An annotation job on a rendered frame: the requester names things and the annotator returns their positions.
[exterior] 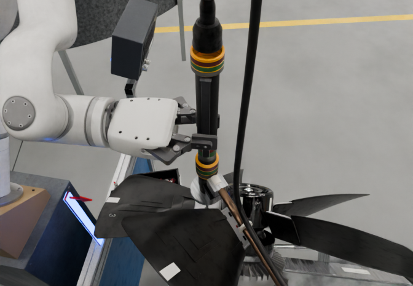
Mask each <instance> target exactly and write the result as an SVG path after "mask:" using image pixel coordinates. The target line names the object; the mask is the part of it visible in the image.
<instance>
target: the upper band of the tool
mask: <svg viewBox="0 0 413 286"><path fill-rule="evenodd" d="M224 52H225V48H224V46H223V45H222V48H221V50H219V51H217V53H216V52H215V53H212V54H203V53H200V52H198V51H196V50H195V49H194V48H193V46H192V45H191V48H190V53H191V56H192V58H194V59H195V60H197V61H199V62H204V63H212V62H216V61H218V60H220V59H221V58H222V57H223V56H224ZM204 55H206V56H204ZM209 55H211V56H209ZM213 56H214V57H213ZM221 63H222V62H221ZM221 63H220V64H221ZM193 64H195V63H193ZM220 64H219V65H220ZM195 65H196V64H195ZM197 66H199V65H197ZM216 66H218V65H216ZM192 67H193V66H192ZM199 67H202V66H199ZM212 67H215V66H212ZM212 67H202V68H212ZM193 68H194V67H193ZM195 70H196V69H195ZM218 70H220V69H218ZM218 70H216V71H218ZM197 71H198V70H197ZM200 72H202V71H200ZM213 72H215V71H213ZM213 72H202V73H213Z"/></svg>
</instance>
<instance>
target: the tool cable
mask: <svg viewBox="0 0 413 286"><path fill-rule="evenodd" d="M261 7H262V0H251V7H250V24H249V31H248V44H247V51H246V63H245V74H244V80H243V90H242V100H241V107H240V117H239V122H238V133H237V144H236V150H235V162H234V177H233V188H234V199H235V204H236V206H237V210H238V212H239V215H240V217H241V219H242V221H243V224H242V225H241V226H240V227H239V229H238V230H239V232H240V233H243V230H244V229H245V228H246V229H247V231H248V233H249V234H250V236H251V238H252V240H253V241H254V243H255V245H256V246H257V248H258V250H259V251H260V253H261V255H262V256H263V258H264V259H265V262H266V263H267V264H268V266H269V268H270V269H271V271H272V272H273V274H274V276H275V277H276V279H277V280H278V282H279V284H280V285H281V286H288V284H287V283H286V281H285V280H284V278H283V276H282V275H281V273H280V272H279V270H278V269H277V267H276V265H275V264H274V262H273V261H272V259H271V257H270V256H269V254H268V253H267V251H266V249H265V248H264V246H263V245H262V243H261V241H260V240H259V238H258V236H257V235H256V233H255V231H254V229H253V227H252V225H253V224H252V222H251V221H249V220H248V218H247V216H246V214H245V211H244V209H243V206H242V202H241V199H240V190H239V178H240V166H241V160H242V151H243V143H244V137H245V129H246V121H247V117H248V108H249V103H250V96H251V88H252V83H253V74H254V66H255V60H256V51H257V45H258V36H259V25H260V19H261Z"/></svg>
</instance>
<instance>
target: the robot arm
mask: <svg viewBox="0 0 413 286"><path fill-rule="evenodd" d="M17 11H18V13H19V17H20V23H19V25H18V27H17V28H16V29H14V30H13V31H12V32H11V33H10V34H9V32H10V30H11V29H12V27H13V25H14V22H15V19H16V16H17ZM8 34H9V35H8ZM7 35H8V36H7ZM6 36H7V37H6ZM5 37H6V38H5ZM4 38H5V39H4ZM76 38H77V16H76V6H75V0H0V41H1V40H2V39H4V40H3V41H2V42H1V44H0V207H3V206H6V205H9V204H11V203H13V202H15V201H17V200H19V199H20V198H21V197H22V195H23V188H22V187H21V186H20V185H18V184H16V183H12V182H10V157H9V134H10V135H11V136H12V137H14V138H16V139H18V140H21V141H32V142H46V143H59V144H66V145H79V146H92V147H100V148H111V149H112V150H113V151H117V152H119V153H123V154H127V155H129V156H135V157H141V158H145V159H152V160H158V161H161V162H163V163H164V164H165V165H170V164H171V163H173V162H174V161H175V160H176V159H177V157H180V156H181V155H182V154H184V153H186V152H190V151H192V149H201V150H217V147H218V137H217V136H216V135H206V134H200V133H193V134H192V136H191V137H190V136H187V135H182V134H179V133H178V128H179V125H183V124H196V126H197V112H196V109H195V108H192V107H191V106H189V105H188V104H187V102H186V100H185V99H184V97H182V96H180V97H176V98H173V99H168V98H148V97H146V98H125V99H120V101H114V99H113V98H110V97H94V96H86V95H71V94H62V93H54V92H53V84H52V60H53V54H54V52H56V51H62V50H66V49H68V48H70V47H71V46H72V45H73V44H74V42H75V40H76ZM178 108H180V109H178ZM181 116H186V117H181Z"/></svg>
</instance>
